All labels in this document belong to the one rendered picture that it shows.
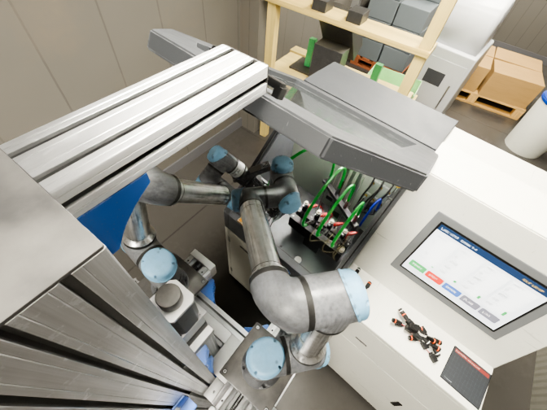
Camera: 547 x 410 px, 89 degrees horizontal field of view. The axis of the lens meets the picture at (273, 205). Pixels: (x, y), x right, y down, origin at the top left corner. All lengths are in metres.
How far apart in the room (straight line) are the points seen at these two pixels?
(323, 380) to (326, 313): 1.71
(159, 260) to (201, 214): 1.66
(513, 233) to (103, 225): 1.15
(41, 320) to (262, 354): 0.77
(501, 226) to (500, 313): 0.37
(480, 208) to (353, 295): 0.68
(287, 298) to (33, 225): 0.44
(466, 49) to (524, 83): 1.59
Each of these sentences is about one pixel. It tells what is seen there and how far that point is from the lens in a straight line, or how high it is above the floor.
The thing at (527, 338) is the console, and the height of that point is 1.20.
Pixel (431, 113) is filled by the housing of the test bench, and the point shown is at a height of 1.50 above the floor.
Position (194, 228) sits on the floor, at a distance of 2.66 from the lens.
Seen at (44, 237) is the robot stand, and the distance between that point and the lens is 0.28.
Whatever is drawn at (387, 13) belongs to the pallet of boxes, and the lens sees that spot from 5.03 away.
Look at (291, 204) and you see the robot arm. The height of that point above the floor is 1.54.
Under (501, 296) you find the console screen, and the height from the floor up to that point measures 1.29.
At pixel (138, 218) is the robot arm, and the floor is 1.41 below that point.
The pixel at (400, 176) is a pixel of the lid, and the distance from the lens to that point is 0.54.
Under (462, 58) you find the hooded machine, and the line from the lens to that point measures 3.89.
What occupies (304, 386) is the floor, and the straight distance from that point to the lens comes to 2.28.
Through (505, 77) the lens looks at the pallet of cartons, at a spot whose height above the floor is 0.48.
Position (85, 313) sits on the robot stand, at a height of 1.97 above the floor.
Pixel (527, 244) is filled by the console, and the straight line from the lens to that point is 1.23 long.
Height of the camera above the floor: 2.23
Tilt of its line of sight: 53 degrees down
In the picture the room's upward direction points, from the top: 9 degrees clockwise
